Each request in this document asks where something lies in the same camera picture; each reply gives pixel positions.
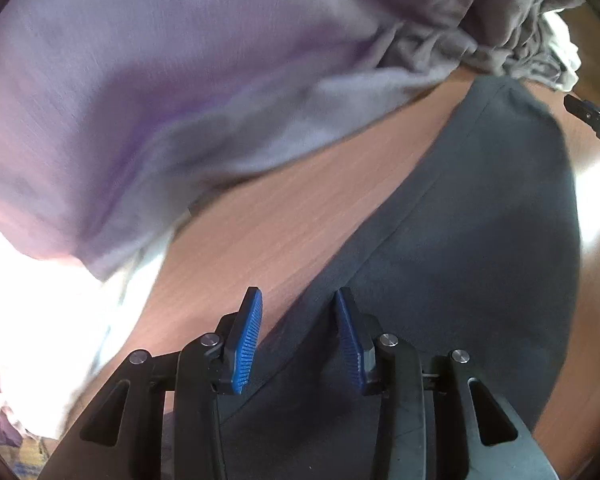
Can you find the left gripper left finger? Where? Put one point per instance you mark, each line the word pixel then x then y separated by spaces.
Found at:
pixel 118 435

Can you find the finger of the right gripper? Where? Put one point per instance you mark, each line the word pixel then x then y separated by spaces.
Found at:
pixel 585 110

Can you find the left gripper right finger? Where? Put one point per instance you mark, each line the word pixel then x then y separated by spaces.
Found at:
pixel 443 420

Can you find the black pants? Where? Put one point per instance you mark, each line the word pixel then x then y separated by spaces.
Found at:
pixel 478 249

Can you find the white cloth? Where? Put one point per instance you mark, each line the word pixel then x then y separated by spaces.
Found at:
pixel 557 38

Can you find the yellow plaid scarf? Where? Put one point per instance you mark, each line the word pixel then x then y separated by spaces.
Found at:
pixel 27 461

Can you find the pink sheer curtain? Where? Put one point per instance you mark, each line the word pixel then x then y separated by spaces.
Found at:
pixel 62 322

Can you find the purple grey curtain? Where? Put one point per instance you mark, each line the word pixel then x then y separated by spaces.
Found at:
pixel 116 115

